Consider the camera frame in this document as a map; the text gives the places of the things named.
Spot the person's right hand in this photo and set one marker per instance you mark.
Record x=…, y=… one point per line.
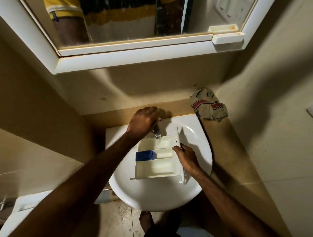
x=187, y=158

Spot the person's left hand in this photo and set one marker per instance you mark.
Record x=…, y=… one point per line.
x=141, y=122

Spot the chrome faucet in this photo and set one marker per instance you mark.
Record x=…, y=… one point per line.
x=157, y=134

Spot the white detergent drawer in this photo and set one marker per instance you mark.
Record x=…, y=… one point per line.
x=159, y=166

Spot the person's right forearm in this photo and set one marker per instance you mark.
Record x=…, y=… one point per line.
x=227, y=210

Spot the person's left forearm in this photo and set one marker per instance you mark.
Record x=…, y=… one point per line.
x=73, y=190

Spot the person's black shorts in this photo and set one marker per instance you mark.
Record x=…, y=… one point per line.
x=168, y=224

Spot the person's left foot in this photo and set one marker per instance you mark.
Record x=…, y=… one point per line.
x=146, y=221

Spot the white ceramic sink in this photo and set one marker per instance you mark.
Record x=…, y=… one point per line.
x=156, y=195

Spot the crumpled beige striped rag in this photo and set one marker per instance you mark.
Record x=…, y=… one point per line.
x=207, y=107

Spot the white mirror cabinet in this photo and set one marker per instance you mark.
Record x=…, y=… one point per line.
x=122, y=58

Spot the white cabinet side shelf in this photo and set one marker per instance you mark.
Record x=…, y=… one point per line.
x=227, y=38

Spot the white toilet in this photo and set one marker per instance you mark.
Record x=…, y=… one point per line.
x=22, y=207

